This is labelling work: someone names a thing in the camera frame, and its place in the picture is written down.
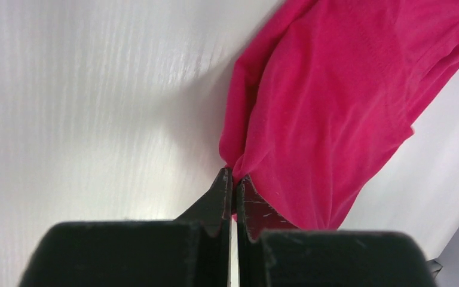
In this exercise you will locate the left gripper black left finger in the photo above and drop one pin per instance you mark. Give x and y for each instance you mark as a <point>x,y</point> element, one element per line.
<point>191,250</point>

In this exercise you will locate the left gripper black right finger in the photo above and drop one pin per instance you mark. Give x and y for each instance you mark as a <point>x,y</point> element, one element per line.
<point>273,252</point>

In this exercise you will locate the red t shirt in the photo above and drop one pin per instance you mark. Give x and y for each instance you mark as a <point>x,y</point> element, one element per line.
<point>327,92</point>

